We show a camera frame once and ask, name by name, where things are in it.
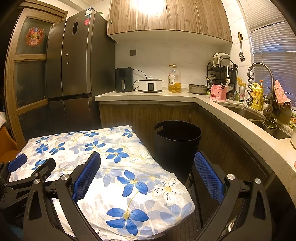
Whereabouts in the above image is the wooden wall cabinet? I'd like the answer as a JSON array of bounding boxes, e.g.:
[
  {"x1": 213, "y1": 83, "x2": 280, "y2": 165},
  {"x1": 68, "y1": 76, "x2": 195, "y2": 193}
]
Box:
[{"x1": 106, "y1": 0, "x2": 233, "y2": 43}]

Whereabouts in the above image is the pink dish cloth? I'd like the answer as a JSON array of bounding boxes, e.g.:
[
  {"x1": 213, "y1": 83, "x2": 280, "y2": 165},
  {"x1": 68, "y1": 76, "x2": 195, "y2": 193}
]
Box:
[{"x1": 274, "y1": 80, "x2": 292, "y2": 103}]

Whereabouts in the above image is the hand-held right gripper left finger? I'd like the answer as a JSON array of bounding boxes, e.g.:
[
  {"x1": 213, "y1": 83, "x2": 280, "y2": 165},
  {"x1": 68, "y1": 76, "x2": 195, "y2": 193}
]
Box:
[{"x1": 23, "y1": 151, "x2": 104, "y2": 241}]

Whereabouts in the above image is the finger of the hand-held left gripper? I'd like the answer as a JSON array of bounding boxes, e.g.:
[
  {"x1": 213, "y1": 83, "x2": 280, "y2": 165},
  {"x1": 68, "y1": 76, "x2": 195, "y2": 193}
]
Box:
[
  {"x1": 0, "y1": 153, "x2": 28, "y2": 179},
  {"x1": 5, "y1": 158, "x2": 56, "y2": 189}
]

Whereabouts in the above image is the window blind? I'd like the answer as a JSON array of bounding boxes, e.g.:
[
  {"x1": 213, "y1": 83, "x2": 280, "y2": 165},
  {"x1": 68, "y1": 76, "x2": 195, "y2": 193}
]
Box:
[{"x1": 239, "y1": 0, "x2": 296, "y2": 107}]

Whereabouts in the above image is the red round door decoration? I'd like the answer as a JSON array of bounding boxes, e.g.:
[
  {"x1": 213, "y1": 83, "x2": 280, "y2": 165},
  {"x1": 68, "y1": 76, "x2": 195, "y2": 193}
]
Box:
[{"x1": 25, "y1": 27, "x2": 45, "y2": 47}]

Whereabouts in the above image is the black air fryer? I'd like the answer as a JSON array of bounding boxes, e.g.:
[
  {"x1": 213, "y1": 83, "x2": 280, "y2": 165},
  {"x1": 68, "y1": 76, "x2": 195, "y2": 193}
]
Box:
[{"x1": 115, "y1": 67, "x2": 134, "y2": 93}]

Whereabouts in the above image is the wire sink caddy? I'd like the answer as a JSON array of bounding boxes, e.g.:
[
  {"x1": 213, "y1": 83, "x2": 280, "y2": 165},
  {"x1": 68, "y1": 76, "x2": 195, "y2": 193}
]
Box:
[{"x1": 264, "y1": 97, "x2": 292, "y2": 110}]

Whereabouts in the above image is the orange chair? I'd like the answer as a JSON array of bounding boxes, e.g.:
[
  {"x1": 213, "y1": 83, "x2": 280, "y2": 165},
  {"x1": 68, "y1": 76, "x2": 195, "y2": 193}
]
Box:
[{"x1": 0, "y1": 127, "x2": 20, "y2": 158}]

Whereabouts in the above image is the black trash bin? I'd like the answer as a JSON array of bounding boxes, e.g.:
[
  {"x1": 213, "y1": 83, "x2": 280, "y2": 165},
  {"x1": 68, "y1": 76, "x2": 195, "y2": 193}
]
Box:
[{"x1": 154, "y1": 120, "x2": 202, "y2": 183}]

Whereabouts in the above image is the grey steel refrigerator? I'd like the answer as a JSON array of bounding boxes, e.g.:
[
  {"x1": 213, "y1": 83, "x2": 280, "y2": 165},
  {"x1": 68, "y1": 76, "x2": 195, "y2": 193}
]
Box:
[{"x1": 45, "y1": 9, "x2": 115, "y2": 135}]

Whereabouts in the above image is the wooden base cabinet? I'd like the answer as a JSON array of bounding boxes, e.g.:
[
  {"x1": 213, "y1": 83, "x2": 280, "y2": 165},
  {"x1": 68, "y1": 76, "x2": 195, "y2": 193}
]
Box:
[{"x1": 99, "y1": 101, "x2": 278, "y2": 209}]

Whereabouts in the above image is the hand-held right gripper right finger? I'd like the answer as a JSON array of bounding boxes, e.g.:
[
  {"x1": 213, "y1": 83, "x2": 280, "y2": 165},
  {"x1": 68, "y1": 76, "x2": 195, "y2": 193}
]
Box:
[{"x1": 187, "y1": 151, "x2": 274, "y2": 241}]

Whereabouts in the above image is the steel sink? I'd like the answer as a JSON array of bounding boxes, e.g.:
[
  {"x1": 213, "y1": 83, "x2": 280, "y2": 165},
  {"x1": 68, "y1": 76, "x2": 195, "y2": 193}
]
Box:
[{"x1": 220, "y1": 103, "x2": 292, "y2": 140}]

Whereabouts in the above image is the yellow detergent bottle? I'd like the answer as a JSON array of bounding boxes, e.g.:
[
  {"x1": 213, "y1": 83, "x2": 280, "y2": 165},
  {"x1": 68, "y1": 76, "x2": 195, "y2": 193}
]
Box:
[{"x1": 251, "y1": 80, "x2": 264, "y2": 111}]

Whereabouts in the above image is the steel kitchen faucet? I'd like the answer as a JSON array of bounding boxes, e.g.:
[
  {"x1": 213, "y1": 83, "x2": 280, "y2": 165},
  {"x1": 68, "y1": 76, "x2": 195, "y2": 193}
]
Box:
[{"x1": 245, "y1": 62, "x2": 275, "y2": 121}]

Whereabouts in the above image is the black dish rack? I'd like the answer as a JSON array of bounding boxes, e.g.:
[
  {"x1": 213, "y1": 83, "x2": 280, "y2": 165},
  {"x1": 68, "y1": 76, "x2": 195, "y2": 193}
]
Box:
[{"x1": 206, "y1": 53, "x2": 238, "y2": 98}]

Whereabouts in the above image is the blue floral tablecloth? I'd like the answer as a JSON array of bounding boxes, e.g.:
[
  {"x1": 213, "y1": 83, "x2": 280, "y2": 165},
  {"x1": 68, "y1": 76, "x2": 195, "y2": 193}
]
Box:
[{"x1": 8, "y1": 125, "x2": 195, "y2": 241}]

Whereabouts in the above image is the hanging metal spatula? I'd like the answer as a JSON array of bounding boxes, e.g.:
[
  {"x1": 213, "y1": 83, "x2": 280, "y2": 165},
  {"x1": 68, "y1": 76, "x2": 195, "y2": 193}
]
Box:
[{"x1": 238, "y1": 32, "x2": 245, "y2": 62}]

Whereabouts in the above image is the steel basin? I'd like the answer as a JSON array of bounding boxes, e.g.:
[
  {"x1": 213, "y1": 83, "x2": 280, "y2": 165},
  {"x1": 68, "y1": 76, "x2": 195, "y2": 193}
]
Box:
[{"x1": 187, "y1": 84, "x2": 208, "y2": 94}]

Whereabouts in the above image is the white electric cooker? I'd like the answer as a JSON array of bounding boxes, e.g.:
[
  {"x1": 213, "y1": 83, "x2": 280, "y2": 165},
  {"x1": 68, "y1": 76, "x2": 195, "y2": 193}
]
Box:
[{"x1": 139, "y1": 76, "x2": 163, "y2": 93}]

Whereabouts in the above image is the wooden glass panel door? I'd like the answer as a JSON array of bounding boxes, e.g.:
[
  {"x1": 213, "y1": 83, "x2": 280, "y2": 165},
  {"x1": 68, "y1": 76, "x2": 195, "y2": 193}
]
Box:
[{"x1": 4, "y1": 1, "x2": 67, "y2": 149}]

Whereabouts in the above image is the cooking oil bottle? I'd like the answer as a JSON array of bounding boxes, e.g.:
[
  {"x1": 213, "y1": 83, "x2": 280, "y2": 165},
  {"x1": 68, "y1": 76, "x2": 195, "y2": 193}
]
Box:
[{"x1": 168, "y1": 64, "x2": 182, "y2": 93}]

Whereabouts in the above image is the pink utensil holder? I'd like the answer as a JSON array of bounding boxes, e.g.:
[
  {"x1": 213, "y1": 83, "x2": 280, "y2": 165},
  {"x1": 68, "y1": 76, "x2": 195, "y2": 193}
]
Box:
[{"x1": 210, "y1": 84, "x2": 228, "y2": 102}]

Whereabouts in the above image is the beige kitchen countertop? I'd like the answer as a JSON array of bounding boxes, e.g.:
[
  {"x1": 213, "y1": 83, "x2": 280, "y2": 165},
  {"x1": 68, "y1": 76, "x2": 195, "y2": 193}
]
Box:
[{"x1": 95, "y1": 90, "x2": 296, "y2": 176}]

